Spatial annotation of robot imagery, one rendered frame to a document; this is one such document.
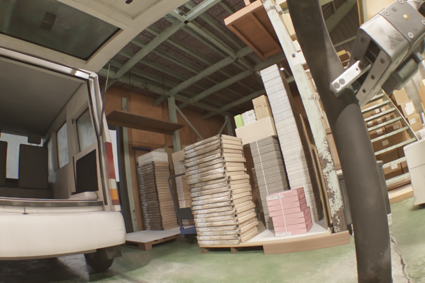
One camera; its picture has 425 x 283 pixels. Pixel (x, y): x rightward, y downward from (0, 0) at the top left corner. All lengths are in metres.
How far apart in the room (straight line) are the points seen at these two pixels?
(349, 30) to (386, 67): 9.24
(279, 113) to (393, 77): 2.07
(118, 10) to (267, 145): 1.82
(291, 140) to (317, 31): 1.99
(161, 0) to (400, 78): 1.35
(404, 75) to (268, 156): 2.07
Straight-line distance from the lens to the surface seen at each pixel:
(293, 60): 1.93
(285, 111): 2.28
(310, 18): 0.26
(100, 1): 1.56
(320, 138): 1.71
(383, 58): 0.22
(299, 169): 2.19
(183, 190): 3.92
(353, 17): 9.81
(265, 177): 2.29
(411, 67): 0.29
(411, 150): 1.96
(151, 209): 3.86
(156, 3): 1.48
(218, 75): 4.66
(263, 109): 2.40
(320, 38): 0.27
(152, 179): 3.77
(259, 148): 2.32
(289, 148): 2.22
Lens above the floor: 0.57
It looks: 18 degrees up
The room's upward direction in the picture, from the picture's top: 11 degrees counter-clockwise
